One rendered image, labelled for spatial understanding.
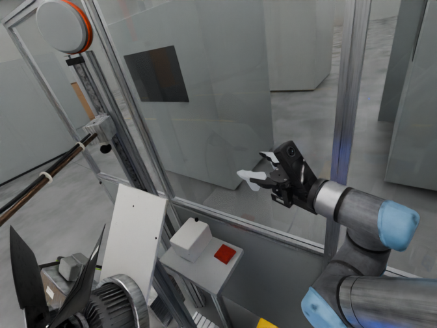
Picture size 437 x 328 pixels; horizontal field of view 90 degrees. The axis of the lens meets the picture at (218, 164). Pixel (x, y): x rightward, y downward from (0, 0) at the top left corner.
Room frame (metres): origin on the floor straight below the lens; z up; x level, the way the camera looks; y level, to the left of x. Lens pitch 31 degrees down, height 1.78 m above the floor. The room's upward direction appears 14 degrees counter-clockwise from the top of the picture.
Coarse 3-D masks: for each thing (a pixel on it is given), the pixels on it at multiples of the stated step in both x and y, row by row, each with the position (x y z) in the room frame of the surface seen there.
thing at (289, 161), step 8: (288, 144) 0.40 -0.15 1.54; (280, 152) 0.38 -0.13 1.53; (288, 152) 0.39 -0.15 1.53; (296, 152) 0.39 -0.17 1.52; (280, 160) 0.39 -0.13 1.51; (288, 160) 0.38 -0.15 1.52; (296, 160) 0.38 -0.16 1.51; (304, 160) 0.39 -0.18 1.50; (288, 168) 0.37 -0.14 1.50; (296, 168) 0.37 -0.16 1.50; (304, 168) 0.37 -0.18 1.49; (296, 176) 0.36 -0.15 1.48; (304, 176) 0.36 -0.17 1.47; (312, 176) 0.37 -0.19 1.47; (296, 184) 0.36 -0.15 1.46; (304, 184) 0.35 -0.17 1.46; (312, 184) 0.35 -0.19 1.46
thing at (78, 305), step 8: (96, 248) 0.35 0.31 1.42; (96, 256) 0.32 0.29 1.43; (88, 264) 0.33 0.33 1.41; (88, 272) 0.30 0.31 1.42; (80, 280) 0.30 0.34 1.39; (88, 280) 0.27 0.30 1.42; (72, 288) 0.30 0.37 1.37; (80, 288) 0.27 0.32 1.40; (88, 288) 0.26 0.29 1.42; (72, 296) 0.28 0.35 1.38; (80, 296) 0.26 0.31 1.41; (88, 296) 0.24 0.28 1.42; (64, 304) 0.28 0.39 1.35; (72, 304) 0.26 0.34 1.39; (80, 304) 0.24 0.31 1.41; (64, 312) 0.25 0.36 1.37; (72, 312) 0.24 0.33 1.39; (56, 320) 0.26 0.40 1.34; (64, 320) 0.24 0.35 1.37
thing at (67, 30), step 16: (48, 0) 0.90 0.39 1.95; (64, 0) 0.91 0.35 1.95; (48, 16) 0.89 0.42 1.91; (64, 16) 0.89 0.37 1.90; (80, 16) 0.90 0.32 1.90; (48, 32) 0.90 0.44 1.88; (64, 32) 0.89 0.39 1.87; (80, 32) 0.89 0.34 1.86; (64, 48) 0.89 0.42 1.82; (80, 48) 0.89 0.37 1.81
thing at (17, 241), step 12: (12, 228) 0.51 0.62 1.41; (12, 240) 0.48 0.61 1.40; (12, 252) 0.45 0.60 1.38; (24, 252) 0.51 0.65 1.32; (12, 264) 0.43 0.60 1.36; (24, 264) 0.47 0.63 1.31; (36, 264) 0.52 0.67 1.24; (24, 276) 0.43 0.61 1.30; (36, 276) 0.47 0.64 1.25; (24, 288) 0.40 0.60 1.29; (36, 288) 0.43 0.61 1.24; (24, 300) 0.37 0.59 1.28; (36, 300) 0.40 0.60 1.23
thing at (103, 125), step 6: (102, 114) 0.88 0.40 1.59; (96, 120) 0.83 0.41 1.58; (102, 120) 0.81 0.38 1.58; (108, 120) 0.84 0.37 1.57; (84, 126) 0.79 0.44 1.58; (90, 126) 0.78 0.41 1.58; (96, 126) 0.78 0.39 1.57; (102, 126) 0.78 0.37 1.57; (108, 126) 0.82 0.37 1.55; (114, 126) 0.86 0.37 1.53; (90, 132) 0.78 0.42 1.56; (96, 132) 0.78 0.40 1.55; (102, 132) 0.78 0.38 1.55; (108, 132) 0.80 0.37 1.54; (114, 132) 0.84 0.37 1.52; (96, 138) 0.78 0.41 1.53; (102, 138) 0.78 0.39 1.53; (108, 138) 0.78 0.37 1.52
